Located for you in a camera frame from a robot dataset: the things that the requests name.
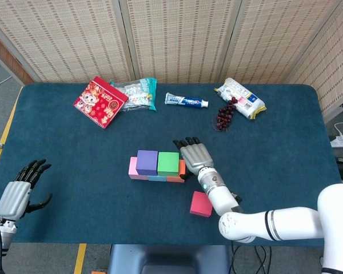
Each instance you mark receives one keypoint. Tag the dark teal table mat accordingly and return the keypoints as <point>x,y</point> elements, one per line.
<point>103,137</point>

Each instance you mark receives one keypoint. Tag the purple foam cube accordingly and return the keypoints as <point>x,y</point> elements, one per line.
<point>146,162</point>

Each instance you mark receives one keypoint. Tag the pink foam cube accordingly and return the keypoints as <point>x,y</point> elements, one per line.
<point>132,168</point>

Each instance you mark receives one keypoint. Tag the light blue foam cube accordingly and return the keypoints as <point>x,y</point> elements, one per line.
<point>157,178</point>

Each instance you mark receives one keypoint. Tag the red snack packet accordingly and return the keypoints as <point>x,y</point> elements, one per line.
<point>100,102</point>

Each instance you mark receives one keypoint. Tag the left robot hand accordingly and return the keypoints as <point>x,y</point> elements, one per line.
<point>12,199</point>

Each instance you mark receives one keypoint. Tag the beige woven screen panel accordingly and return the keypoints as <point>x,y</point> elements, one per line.
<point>180,37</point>
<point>60,37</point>
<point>337,65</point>
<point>271,37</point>

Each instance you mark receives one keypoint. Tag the red foam cube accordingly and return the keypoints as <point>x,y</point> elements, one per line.
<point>198,204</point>

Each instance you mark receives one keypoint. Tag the white blue toothpaste tube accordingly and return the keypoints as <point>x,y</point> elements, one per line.
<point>183,100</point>

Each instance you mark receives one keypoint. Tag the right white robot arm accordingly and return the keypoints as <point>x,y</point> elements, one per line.
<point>288,224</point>

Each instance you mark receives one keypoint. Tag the white yellow snack bag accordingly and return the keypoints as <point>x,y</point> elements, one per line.
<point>243,97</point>

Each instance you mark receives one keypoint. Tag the brown woven screen panel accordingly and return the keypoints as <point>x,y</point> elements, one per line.
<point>8,58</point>

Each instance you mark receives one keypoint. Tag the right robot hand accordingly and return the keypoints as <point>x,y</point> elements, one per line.
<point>195,157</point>

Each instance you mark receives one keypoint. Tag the orange foam cube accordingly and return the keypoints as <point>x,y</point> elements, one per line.
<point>174,179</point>

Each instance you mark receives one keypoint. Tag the clear teal snack bag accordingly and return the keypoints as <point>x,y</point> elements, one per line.
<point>138,94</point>

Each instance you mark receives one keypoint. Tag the white power strip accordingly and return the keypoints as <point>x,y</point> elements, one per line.
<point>338,142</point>

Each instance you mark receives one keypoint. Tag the small orange object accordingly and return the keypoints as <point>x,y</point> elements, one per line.
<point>98,272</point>

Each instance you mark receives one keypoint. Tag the dark red grape bunch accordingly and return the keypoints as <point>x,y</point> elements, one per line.
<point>225,115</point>

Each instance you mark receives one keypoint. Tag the grey blue robot torso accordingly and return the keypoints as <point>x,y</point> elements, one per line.
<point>168,257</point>

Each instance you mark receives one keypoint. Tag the green foam cube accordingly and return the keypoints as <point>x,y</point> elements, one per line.
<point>168,163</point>

